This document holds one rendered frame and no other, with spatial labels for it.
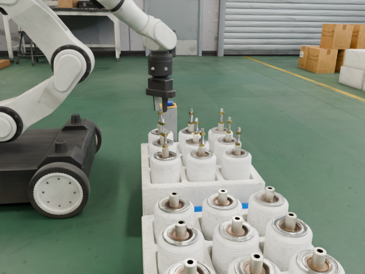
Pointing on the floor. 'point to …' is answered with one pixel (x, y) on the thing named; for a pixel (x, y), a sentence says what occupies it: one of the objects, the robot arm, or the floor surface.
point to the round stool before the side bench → (30, 49)
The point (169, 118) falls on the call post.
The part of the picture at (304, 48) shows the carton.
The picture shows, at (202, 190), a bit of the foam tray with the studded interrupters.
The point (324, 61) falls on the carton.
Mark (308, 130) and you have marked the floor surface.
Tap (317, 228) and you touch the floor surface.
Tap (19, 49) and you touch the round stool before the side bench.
